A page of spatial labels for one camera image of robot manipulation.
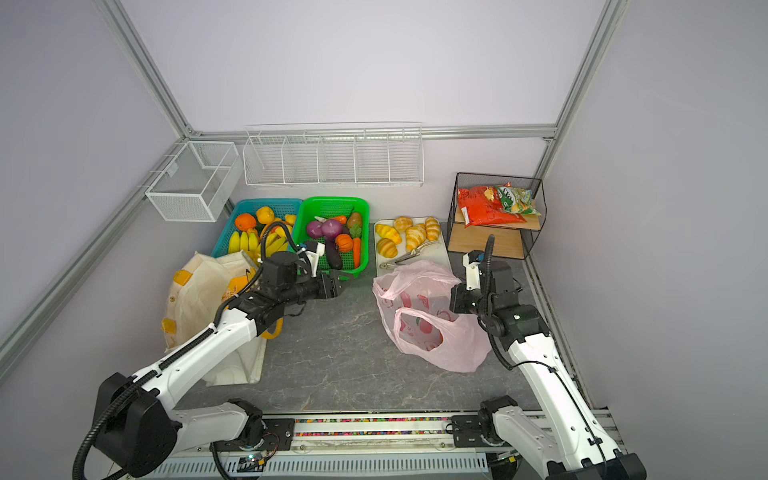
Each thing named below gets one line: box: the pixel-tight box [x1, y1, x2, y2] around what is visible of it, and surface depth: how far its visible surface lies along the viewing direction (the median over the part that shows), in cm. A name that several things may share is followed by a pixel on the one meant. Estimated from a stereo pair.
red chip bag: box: [457, 186, 527, 228], surface depth 99 cm
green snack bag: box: [496, 186, 542, 216], surface depth 99 cm
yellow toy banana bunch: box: [228, 226, 288, 259], surface depth 107 cm
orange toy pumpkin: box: [335, 234, 354, 253], surface depth 110 cm
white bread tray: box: [374, 218, 454, 276], surface depth 114 cm
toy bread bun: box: [394, 216, 413, 232], surface depth 118 cm
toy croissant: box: [405, 223, 427, 253], surface depth 114 cm
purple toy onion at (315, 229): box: [308, 221, 323, 239], surface depth 111 cm
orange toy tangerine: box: [235, 213, 257, 231], surface depth 111 cm
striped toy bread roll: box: [377, 238, 398, 259], surface depth 111 cm
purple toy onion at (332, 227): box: [322, 219, 343, 237], surface depth 111 cm
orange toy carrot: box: [353, 237, 361, 268], surface depth 110 cm
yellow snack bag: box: [222, 267, 257, 302], surface depth 90 cm
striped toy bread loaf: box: [375, 224, 402, 244], surface depth 117 cm
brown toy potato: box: [347, 212, 363, 238], surface depth 117 cm
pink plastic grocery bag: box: [372, 260, 492, 373], surface depth 71 cm
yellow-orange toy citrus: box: [256, 206, 275, 225], surface depth 114 cm
